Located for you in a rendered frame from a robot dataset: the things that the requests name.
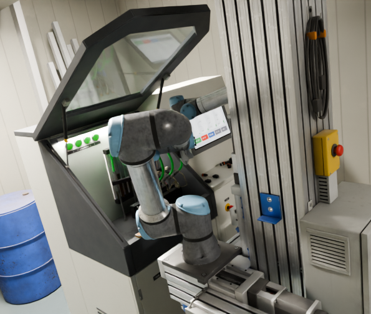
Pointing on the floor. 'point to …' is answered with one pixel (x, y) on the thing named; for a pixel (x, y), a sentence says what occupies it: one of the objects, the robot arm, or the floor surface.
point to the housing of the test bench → (50, 218)
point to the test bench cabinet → (108, 286)
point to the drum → (17, 247)
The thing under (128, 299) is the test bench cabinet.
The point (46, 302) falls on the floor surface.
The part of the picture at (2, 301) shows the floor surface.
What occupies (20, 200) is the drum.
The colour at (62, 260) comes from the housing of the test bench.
